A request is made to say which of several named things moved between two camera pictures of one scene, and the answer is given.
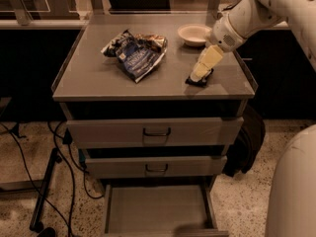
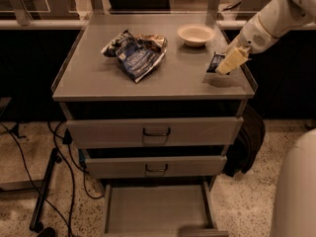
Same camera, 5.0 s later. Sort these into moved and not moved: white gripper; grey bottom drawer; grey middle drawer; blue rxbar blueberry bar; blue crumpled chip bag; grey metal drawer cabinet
Moved: white gripper; blue rxbar blueberry bar
Not moved: blue crumpled chip bag; grey metal drawer cabinet; grey bottom drawer; grey middle drawer
